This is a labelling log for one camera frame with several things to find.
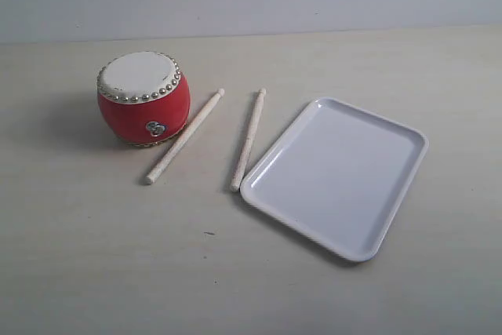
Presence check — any wooden drumstick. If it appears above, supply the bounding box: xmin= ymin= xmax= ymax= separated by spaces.
xmin=144 ymin=88 xmax=225 ymax=185
xmin=230 ymin=88 xmax=267 ymax=192

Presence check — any red small drum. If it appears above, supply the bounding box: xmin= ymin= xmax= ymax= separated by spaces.
xmin=96 ymin=51 xmax=191 ymax=147

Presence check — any white plastic tray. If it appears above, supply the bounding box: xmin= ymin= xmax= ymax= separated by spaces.
xmin=240 ymin=97 xmax=428 ymax=263

